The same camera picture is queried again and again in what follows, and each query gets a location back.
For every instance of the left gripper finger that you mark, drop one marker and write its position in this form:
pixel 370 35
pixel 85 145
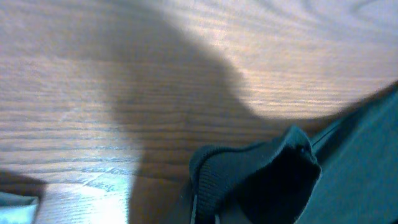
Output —
pixel 184 211

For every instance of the black t-shirt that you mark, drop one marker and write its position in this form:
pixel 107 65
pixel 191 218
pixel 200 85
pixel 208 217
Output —
pixel 347 173

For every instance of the folded olive grey garment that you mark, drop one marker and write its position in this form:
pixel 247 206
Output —
pixel 18 209

